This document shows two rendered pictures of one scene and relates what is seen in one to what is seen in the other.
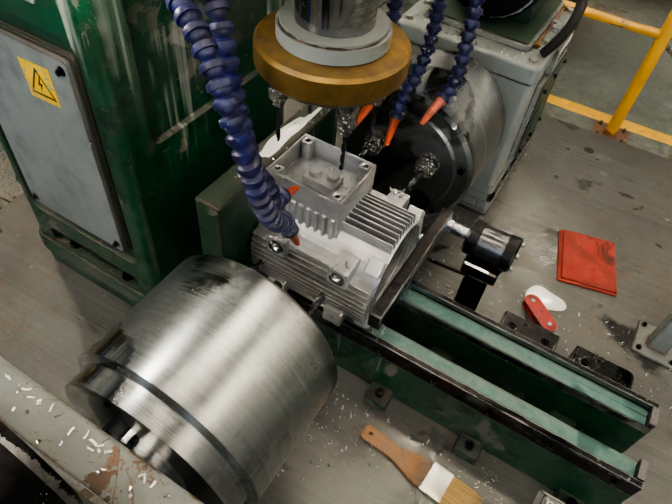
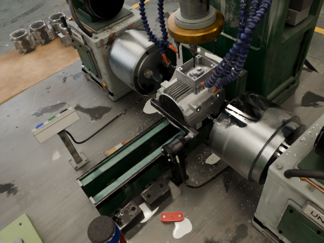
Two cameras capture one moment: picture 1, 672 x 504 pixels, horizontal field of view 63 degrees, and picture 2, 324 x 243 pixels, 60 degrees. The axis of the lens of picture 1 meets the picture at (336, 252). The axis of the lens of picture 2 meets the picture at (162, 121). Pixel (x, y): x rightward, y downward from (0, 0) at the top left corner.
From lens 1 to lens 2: 1.16 m
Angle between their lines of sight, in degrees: 71
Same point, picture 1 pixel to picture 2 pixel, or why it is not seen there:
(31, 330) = not seen: hidden behind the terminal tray
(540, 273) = (199, 236)
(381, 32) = (182, 20)
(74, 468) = (114, 25)
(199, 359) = (128, 38)
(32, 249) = not seen: hidden behind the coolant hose
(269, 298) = (141, 48)
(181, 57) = (222, 10)
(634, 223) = not seen: outside the picture
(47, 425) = (125, 22)
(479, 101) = (242, 132)
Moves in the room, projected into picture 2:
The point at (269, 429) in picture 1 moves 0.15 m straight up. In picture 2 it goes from (116, 59) to (106, 27)
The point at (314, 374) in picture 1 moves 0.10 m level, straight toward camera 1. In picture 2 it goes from (127, 68) to (106, 64)
